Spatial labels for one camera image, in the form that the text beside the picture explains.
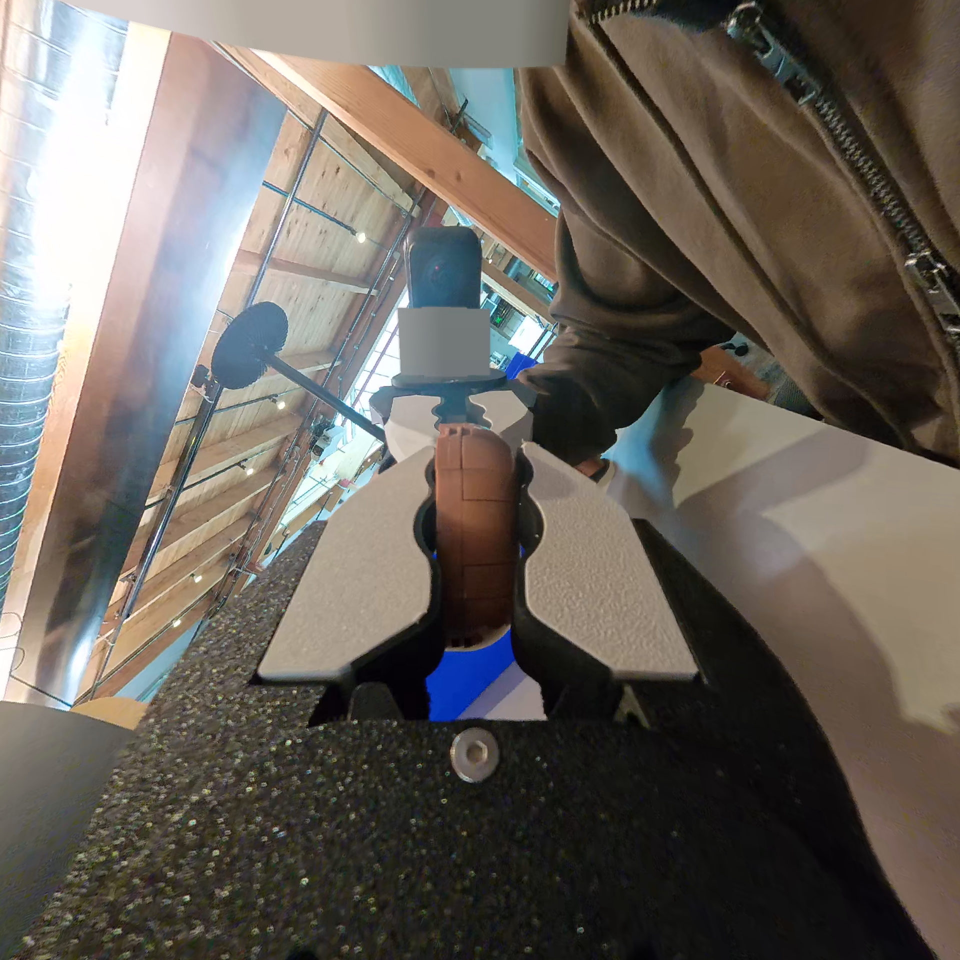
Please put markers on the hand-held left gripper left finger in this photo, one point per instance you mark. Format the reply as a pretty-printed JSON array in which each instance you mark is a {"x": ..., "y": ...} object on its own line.
[{"x": 352, "y": 592}]

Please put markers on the stacked blue plastic bins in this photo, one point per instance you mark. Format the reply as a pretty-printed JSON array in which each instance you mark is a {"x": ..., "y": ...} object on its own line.
[{"x": 525, "y": 352}]

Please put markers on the black ceiling pole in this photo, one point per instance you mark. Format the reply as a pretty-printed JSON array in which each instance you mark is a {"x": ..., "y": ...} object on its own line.
[{"x": 251, "y": 345}]

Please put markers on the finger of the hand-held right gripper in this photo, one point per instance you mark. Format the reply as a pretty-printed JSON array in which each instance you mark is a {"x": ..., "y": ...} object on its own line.
[
  {"x": 510, "y": 420},
  {"x": 409, "y": 427}
]

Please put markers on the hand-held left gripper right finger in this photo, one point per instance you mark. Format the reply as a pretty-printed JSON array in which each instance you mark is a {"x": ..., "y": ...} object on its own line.
[{"x": 600, "y": 592}]

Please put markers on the large blue plastic bin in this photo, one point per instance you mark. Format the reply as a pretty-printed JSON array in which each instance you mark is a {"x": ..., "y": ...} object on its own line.
[{"x": 457, "y": 690}]

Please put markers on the wooden post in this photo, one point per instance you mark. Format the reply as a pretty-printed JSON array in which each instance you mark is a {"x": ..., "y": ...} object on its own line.
[
  {"x": 420, "y": 142},
  {"x": 150, "y": 300}
]

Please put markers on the brown rounded lego assembly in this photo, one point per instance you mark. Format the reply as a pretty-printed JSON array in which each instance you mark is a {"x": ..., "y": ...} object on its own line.
[{"x": 476, "y": 525}]

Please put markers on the person's right hand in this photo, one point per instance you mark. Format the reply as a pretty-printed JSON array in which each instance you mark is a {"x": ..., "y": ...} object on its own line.
[{"x": 592, "y": 469}]

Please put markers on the person's right forearm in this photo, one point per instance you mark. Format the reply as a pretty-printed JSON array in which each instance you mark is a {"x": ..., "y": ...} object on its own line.
[{"x": 600, "y": 375}]

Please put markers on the silver air duct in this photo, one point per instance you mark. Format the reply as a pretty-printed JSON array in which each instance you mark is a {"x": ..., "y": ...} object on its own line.
[{"x": 30, "y": 375}]

